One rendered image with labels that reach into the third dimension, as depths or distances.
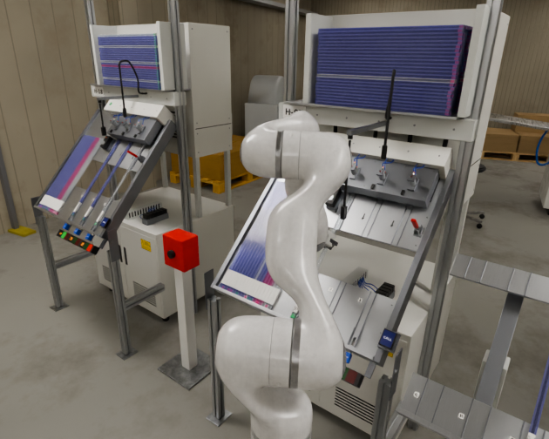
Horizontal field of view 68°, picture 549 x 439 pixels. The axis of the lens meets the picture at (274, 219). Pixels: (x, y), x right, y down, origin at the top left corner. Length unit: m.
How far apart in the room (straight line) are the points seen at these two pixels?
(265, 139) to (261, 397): 0.48
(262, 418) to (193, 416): 1.35
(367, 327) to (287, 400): 0.59
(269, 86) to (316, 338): 6.13
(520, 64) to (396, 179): 7.53
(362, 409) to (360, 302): 0.67
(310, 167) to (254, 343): 0.34
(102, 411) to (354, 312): 1.36
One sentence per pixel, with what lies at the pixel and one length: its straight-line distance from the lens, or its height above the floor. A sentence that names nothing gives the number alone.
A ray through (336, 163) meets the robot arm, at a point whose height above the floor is 1.37.
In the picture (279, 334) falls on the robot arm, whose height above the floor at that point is 1.12.
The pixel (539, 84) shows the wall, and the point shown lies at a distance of 8.96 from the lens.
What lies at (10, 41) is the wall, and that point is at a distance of 4.46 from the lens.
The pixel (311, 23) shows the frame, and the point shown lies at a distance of 1.68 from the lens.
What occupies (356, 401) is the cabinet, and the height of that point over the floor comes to 0.21.
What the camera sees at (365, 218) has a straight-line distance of 1.52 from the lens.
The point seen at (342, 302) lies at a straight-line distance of 1.40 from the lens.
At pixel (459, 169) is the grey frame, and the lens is 1.55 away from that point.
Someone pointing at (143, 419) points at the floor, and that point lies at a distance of 2.17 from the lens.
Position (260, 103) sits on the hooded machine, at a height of 0.88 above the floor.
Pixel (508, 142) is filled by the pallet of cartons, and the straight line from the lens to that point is 7.96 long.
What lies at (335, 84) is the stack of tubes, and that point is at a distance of 1.63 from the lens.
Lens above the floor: 1.56
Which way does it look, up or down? 22 degrees down
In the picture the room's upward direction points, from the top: 1 degrees clockwise
